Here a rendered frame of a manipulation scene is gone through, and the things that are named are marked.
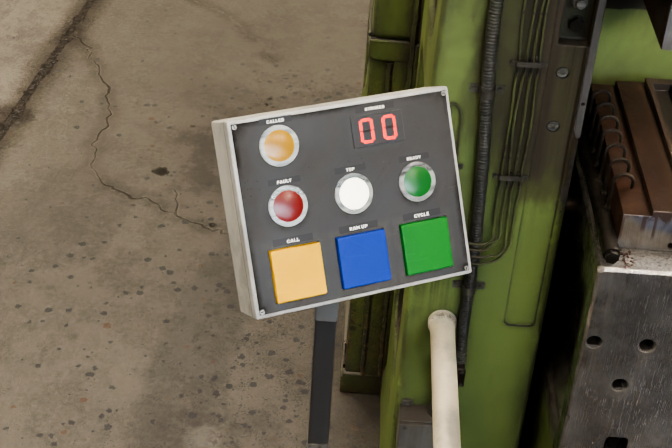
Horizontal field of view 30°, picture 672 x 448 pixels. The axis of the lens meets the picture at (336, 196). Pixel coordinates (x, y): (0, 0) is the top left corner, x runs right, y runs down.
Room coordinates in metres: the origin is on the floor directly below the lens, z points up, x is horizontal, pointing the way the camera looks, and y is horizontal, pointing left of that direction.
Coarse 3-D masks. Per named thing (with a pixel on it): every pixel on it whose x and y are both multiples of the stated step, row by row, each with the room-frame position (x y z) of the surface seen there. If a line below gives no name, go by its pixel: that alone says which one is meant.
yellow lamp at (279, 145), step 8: (272, 136) 1.47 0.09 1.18; (280, 136) 1.48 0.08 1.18; (288, 136) 1.48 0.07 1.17; (264, 144) 1.46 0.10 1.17; (272, 144) 1.47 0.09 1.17; (280, 144) 1.47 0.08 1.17; (288, 144) 1.47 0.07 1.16; (272, 152) 1.46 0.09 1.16; (280, 152) 1.46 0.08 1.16; (288, 152) 1.47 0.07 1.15; (280, 160) 1.46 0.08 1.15
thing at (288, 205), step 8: (288, 192) 1.44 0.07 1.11; (296, 192) 1.44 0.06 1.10; (280, 200) 1.43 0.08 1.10; (288, 200) 1.43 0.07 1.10; (296, 200) 1.44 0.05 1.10; (280, 208) 1.42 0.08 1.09; (288, 208) 1.43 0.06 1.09; (296, 208) 1.43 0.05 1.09; (280, 216) 1.42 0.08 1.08; (288, 216) 1.42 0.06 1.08; (296, 216) 1.43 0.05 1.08
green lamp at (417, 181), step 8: (416, 168) 1.52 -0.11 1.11; (424, 168) 1.53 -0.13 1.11; (408, 176) 1.51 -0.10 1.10; (416, 176) 1.52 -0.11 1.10; (424, 176) 1.52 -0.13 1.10; (408, 184) 1.51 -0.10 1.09; (416, 184) 1.51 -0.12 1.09; (424, 184) 1.51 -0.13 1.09; (408, 192) 1.50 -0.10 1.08; (416, 192) 1.50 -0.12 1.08; (424, 192) 1.51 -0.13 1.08
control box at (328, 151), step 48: (384, 96) 1.56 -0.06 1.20; (432, 96) 1.59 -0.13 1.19; (240, 144) 1.45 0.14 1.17; (336, 144) 1.50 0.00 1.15; (384, 144) 1.53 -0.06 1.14; (432, 144) 1.55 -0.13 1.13; (240, 192) 1.42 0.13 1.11; (336, 192) 1.46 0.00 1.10; (384, 192) 1.49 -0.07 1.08; (432, 192) 1.52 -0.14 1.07; (240, 240) 1.40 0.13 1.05; (288, 240) 1.41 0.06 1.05; (240, 288) 1.40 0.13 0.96; (336, 288) 1.40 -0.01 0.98; (384, 288) 1.42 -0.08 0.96
